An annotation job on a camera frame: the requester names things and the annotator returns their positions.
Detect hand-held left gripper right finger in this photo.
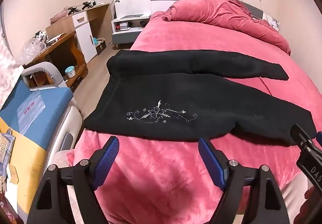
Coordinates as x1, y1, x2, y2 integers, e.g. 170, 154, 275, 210
198, 137, 290, 224

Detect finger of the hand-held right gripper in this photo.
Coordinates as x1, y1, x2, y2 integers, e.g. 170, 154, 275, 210
290, 124, 322, 156

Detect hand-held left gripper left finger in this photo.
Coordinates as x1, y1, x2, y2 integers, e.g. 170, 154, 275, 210
26, 136, 120, 224

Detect black embroidered pants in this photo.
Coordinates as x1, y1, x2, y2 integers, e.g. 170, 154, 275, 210
84, 49, 317, 147

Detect person's right hand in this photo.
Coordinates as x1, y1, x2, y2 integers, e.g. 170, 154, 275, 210
303, 186, 322, 224

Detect pink plush bed blanket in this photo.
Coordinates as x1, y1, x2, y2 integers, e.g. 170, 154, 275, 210
67, 10, 322, 224

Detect blue cushioned chair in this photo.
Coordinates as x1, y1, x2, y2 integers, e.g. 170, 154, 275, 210
0, 61, 83, 179

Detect clear plastic bag red print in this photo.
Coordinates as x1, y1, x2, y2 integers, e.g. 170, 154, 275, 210
16, 90, 46, 126

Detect patterned cardboard box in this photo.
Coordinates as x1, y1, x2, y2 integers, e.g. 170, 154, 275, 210
0, 132, 17, 165

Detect white flower-print nightstand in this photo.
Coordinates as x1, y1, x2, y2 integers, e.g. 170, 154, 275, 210
111, 0, 151, 47
263, 11, 280, 29

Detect wooden desk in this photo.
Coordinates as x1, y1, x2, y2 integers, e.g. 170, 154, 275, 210
23, 16, 88, 88

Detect white and wood cabinet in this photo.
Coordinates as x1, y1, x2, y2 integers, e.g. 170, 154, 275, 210
72, 4, 114, 63

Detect crumpled clear plastic bag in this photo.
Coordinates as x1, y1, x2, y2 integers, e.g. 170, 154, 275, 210
21, 38, 47, 63

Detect pink duvet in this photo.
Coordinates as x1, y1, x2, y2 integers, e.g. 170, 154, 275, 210
163, 0, 291, 56

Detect pink basket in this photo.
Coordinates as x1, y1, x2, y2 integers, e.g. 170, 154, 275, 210
50, 11, 68, 24

